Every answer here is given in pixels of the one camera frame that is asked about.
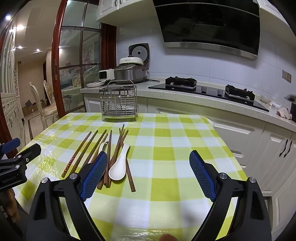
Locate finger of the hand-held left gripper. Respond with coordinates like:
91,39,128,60
16,144,41,163
0,138,21,154

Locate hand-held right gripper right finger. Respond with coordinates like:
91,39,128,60
189,150,272,241

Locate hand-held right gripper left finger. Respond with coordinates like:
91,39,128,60
25,151,109,241

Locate white ceramic spoon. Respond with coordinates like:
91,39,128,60
109,144,130,181
98,141,109,155

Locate dotted-tip brown chopstick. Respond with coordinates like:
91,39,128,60
61,131,92,179

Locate pile of wooden chopsticks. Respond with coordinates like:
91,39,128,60
70,124,136,193

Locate clear plastic utensil holder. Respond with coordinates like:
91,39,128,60
99,80,137,122

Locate person's left hand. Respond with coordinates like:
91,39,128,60
4,188,21,223

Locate cardboard boxes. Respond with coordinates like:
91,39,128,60
23,100,45,115

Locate green checkered tablecloth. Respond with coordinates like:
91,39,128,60
13,112,249,241

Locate cream dining chair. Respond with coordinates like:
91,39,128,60
30,82,58,131
43,80,56,108

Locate speckled kitchen counter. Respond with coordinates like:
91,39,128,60
80,81,296,129

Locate black glass cooktop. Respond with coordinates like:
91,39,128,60
148,82,270,112

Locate white plate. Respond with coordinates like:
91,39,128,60
86,80,107,88

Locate black gas burner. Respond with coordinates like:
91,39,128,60
165,76,197,90
224,84,255,101

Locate small white toaster oven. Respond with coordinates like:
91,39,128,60
99,69,115,81

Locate crumpled pale cloth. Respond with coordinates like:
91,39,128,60
277,107,293,120

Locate grey rice cooker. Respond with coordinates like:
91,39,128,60
114,43,150,84

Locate metal pot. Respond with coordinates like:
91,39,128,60
284,94,296,109

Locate glass sliding door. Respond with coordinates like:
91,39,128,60
58,0,102,113

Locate black glass range hood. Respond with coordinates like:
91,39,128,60
154,0,260,61

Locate white upper cabinet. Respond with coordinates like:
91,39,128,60
96,0,155,24
257,0,296,58

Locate white ornate wall cabinet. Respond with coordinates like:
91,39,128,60
0,21,26,149

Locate red wooden door frame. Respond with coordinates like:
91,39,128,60
51,0,70,116

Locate dark red wooden post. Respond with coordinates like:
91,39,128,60
100,23,117,70

